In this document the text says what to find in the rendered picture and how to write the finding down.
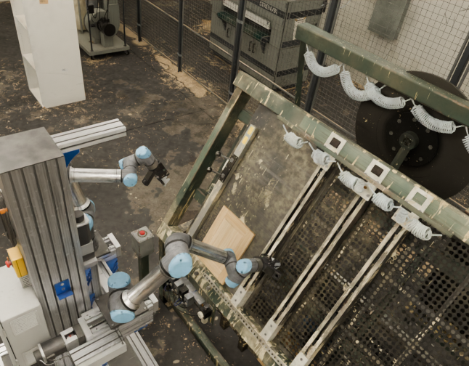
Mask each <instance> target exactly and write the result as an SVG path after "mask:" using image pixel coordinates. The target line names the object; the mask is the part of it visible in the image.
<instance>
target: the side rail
mask: <svg viewBox="0 0 469 366"><path fill-rule="evenodd" d="M249 99H250V95H248V94H246V93H245V92H244V91H243V90H241V89H239V88H238V87H237V88H236V89H235V91H234V93H233V95H232V96H231V98H230V100H229V102H228V103H227V106H226V107H225V109H224V111H223V113H222V114H221V116H220V118H219V120H218V122H217V123H216V125H215V127H214V129H213V131H212V132H211V135H210V136H209V138H208V140H207V142H206V143H205V145H204V147H203V149H202V150H201V152H200V154H199V156H198V157H197V160H196V161H195V164H194V165H193V167H192V169H191V171H190V172H189V174H188V176H187V178H186V179H185V181H184V183H183V185H182V187H181V189H180V191H179V192H178V194H177V196H176V198H175V199H174V201H173V203H172V205H171V207H170V208H169V210H168V212H167V214H166V216H165V218H164V220H163V221H164V222H165V223H166V224H167V225H176V226H177V225H178V224H179V222H180V221H181V219H182V217H183V215H184V213H185V212H186V210H187V208H188V207H189V205H190V203H191V202H192V199H193V195H194V193H195V191H196V189H197V188H199V187H200V185H201V184H202V182H203V180H204V178H205V176H206V175H207V173H208V172H207V171H206V169H207V167H211V166H212V164H213V162H214V161H215V159H216V152H217V151H220V150H221V148H222V147H223V145H224V143H225V142H226V140H227V137H228V136H229V134H230V132H231V131H232V129H233V127H234V126H235V124H236V122H237V120H238V119H237V117H238V115H239V114H240V111H241V110H242V109H244V108H245V106H246V105H247V103H248V100H249Z"/></svg>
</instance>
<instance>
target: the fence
mask: <svg viewBox="0 0 469 366"><path fill-rule="evenodd" d="M251 126H252V127H253V128H254V129H253V131H252V133H251V134H250V135H249V134H248V130H249V129H250V127H251ZM248 130H247V131H246V133H245V135H244V137H243V138H242V140H241V142H240V143H239V145H238V147H237V149H236V150H235V152H234V154H235V155H236V156H237V157H238V159H237V160H236V162H235V164H234V165H233V167H232V169H231V171H230V172H229V174H228V176H227V178H226V179H225V181H224V183H222V182H221V181H220V180H218V181H217V183H216V185H215V187H214V188H213V190H212V192H211V194H210V195H209V197H208V199H207V200H206V202H205V204H204V206H203V207H202V209H201V211H200V213H199V214H198V216H197V218H196V220H195V221H194V223H193V225H192V226H191V228H190V230H189V232H188V233H187V234H188V235H191V236H192V238H193V239H195V238H196V236H197V234H198V232H199V231H200V229H201V227H202V226H203V224H204V222H205V220H206V219H207V218H208V215H209V214H210V212H211V210H212V209H213V207H214V206H215V204H216V201H217V200H218V199H219V197H220V195H221V193H222V192H223V190H224V188H225V187H226V185H227V183H228V181H229V180H230V178H231V176H232V175H233V173H234V172H235V169H236V168H237V166H238V164H239V163H240V161H241V160H242V157H243V156H244V154H245V152H246V151H247V149H248V148H249V146H250V144H251V142H252V141H253V139H254V137H255V135H256V134H257V132H258V130H259V129H258V128H257V127H256V126H254V125H252V124H251V125H250V126H249V128H248ZM245 136H246V137H248V140H247V142H246V143H245V144H243V143H242V141H243V139H244V138H245Z"/></svg>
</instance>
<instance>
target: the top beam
mask: <svg viewBox="0 0 469 366"><path fill-rule="evenodd" d="M233 84H234V85H235V86H236V87H238V88H239V89H241V90H243V91H244V92H245V93H246V94H248V95H250V96H251V97H252V98H254V99H256V100H257V101H259V102H260V103H261V104H262V105H264V106H266V107H267V108H269V109H270V110H272V111H273V112H275V113H276V114H278V115H280V116H282V117H283V118H284V119H286V120H287V121H289V122H291V123H292V124H293V125H294V126H296V127H298V128H299V129H300V130H302V131H304V132H305V133H307V134H308V135H309V136H310V137H312V138H314V139H315V140H317V141H318V142H320V143H321V144H323V145H324V144H325V142H326V141H327V139H328V137H329V136H330V135H331V133H332V132H334V133H335V134H337V135H338V136H339V137H341V138H343V139H344V140H346V141H347V142H346V143H345V145H344V146H343V149H342V150H341V151H340V152H339V154H338V155H339V156H340V157H342V158H343V159H344V160H346V161H348V162H349V163H350V164H352V165H353V166H355V167H356V168H358V169H359V170H360V171H362V172H365V171H366V169H367V167H368V166H369V165H370V163H371V162H372V160H373V159H375V160H377V161H378V162H380V163H382V164H383V165H384V166H386V167H388V168H389V169H390V171H389V172H388V174H387V175H386V177H385V178H384V180H383V181H382V182H381V183H380V184H381V185H383V186H384V187H385V188H387V189H388V190H390V191H392V192H393V193H394V194H396V195H398V196H399V197H400V198H401V199H403V200H405V199H406V197H407V196H408V194H409V193H410V192H411V191H412V189H413V188H414V186H417V187H419V188H420V189H421V190H423V191H425V192H426V193H428V194H429V195H431V196H432V197H434V199H433V200H432V202H431V203H430V205H429V206H428V207H427V208H426V209H425V211H424V212H423V213H424V214H425V215H426V216H428V217H430V218H431V219H432V220H434V221H435V222H437V223H438V224H440V225H441V226H443V227H444V228H446V229H447V230H449V231H450V232H451V233H453V234H454V236H456V237H457V238H459V239H460V240H461V241H463V242H464V243H466V244H468V245H469V215H467V214H466V213H463V212H462V211H461V210H459V209H458V208H456V207H454V206H453V205H451V204H450V203H448V202H446V201H445V200H443V199H442V198H440V197H439V196H438V195H436V194H434V193H432V192H431V191H430V190H428V189H426V188H424V187H423V186H422V185H420V184H418V183H417V182H415V181H414V180H412V179H410V178H409V177H408V176H406V175H404V174H403V173H402V172H400V171H398V170H397V169H395V168H394V167H392V166H390V165H389V164H387V163H386V162H384V161H383V160H381V159H379V158H378V157H376V156H375V155H373V154H372V153H370V152H369V151H367V150H365V149H364V148H363V147H361V146H359V145H358V144H356V143H355V142H353V141H351V140H350V139H349V138H347V137H345V136H343V135H342V134H341V133H339V132H337V131H336V130H335V129H333V128H331V127H330V126H328V125H327V124H325V123H323V122H322V121H320V120H319V119H317V118H315V117H314V116H313V115H311V114H310V113H307V112H306V111H305V110H303V109H302V108H300V107H299V106H297V105H295V104H294V103H292V102H291V101H289V100H288V99H286V98H284V97H283V96H282V95H280V94H278V93H276V92H275V91H274V90H272V89H270V88H269V87H268V86H266V85H264V84H263V83H261V82H260V81H258V80H256V79H255V78H254V77H252V76H250V75H248V74H247V73H244V72H243V71H241V70H240V71H239V73H238V74H237V76H236V78H235V80H234V82H233ZM426 199H427V197H425V196H423V195H421V194H420V193H419V192H417V193H416V194H415V196H414V197H413V199H412V200H414V201H415V202H416V203H418V204H420V205H422V204H423V203H424V202H425V201H426Z"/></svg>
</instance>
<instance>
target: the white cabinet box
mask: <svg viewBox="0 0 469 366"><path fill-rule="evenodd" d="M10 2H11V6H12V12H13V16H14V20H15V26H16V29H17V36H18V39H19V43H20V49H21V53H22V56H23V63H24V66H25V72H26V76H27V80H28V86H29V89H30V91H31V92H32V94H33V95H34V97H35V98H36V99H37V100H38V102H39V103H40V105H41V106H42V108H49V107H55V106H58V105H65V104H68V103H72V102H78V101H82V100H85V99H86V97H85V91H84V84H83V73H82V67H81V56H80V50H79V44H78V34H77V27H76V16H75V10H74V4H73V0H10Z"/></svg>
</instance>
